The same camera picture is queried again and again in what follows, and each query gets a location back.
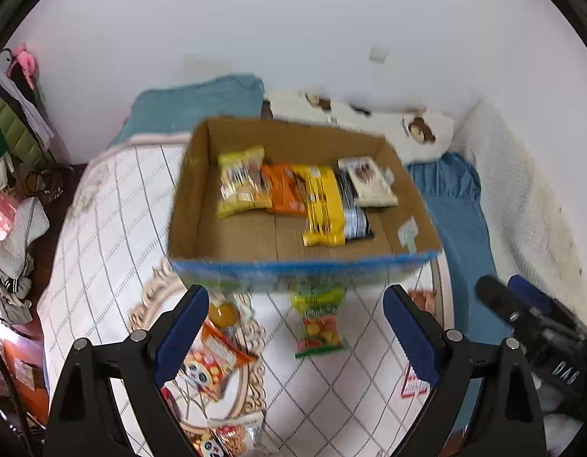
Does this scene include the blue blanket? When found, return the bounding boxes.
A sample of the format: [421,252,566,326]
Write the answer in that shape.
[405,151,513,457]

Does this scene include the green puffer jacket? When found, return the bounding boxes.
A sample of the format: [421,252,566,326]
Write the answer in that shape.
[0,97,37,163]

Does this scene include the black snack packet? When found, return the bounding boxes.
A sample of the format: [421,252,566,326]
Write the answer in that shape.
[335,171,375,240]

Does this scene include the white red print packet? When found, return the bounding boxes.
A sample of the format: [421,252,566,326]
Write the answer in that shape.
[400,363,430,399]

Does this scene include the black cable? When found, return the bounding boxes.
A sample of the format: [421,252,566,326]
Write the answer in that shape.
[0,333,37,457]

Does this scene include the orange panda snack packet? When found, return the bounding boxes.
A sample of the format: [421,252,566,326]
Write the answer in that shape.
[183,319,256,401]

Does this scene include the teal pillow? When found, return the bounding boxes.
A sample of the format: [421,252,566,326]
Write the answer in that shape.
[107,74,266,148]

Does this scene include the long yellow snack packet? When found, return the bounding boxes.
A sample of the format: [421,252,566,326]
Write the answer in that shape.
[291,164,346,247]

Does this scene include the white bear print pillow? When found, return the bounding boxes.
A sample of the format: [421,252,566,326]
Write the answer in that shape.
[262,89,455,163]

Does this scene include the yellow round biscuit packet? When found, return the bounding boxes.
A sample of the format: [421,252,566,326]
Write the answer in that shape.
[214,145,271,220]

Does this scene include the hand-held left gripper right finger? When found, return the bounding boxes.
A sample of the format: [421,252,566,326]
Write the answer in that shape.
[383,284,546,457]

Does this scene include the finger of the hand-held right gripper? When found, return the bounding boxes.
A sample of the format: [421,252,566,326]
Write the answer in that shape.
[507,274,563,317]
[475,275,529,331]

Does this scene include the pink plush toy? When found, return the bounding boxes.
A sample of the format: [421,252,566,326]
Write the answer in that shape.
[12,44,39,89]

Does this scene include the brown cardboard box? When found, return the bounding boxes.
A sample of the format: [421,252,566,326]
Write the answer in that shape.
[167,117,443,293]

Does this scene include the clear packet with yellow cake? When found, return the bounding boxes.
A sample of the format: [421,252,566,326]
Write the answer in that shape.
[208,301,241,328]

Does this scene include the grey hanging clothes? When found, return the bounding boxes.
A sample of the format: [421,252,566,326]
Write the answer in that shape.
[0,74,55,150]

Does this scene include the white chocolate wafer packet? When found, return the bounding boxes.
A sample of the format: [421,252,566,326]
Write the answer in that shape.
[337,156,399,208]

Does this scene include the white grey garment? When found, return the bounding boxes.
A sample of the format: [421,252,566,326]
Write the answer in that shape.
[0,197,50,279]

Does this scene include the fruit gummy packet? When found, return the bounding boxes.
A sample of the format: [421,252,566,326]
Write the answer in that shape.
[294,307,345,359]

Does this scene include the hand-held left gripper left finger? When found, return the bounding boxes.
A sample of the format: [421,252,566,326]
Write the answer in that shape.
[43,284,211,457]

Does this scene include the yellow green candy packet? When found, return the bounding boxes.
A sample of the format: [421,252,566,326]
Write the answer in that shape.
[291,287,347,311]

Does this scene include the yellow mushroom print snack packet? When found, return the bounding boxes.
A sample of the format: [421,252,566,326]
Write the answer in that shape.
[191,412,266,457]

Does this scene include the white textured blanket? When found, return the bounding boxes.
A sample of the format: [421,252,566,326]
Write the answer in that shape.
[453,100,587,298]

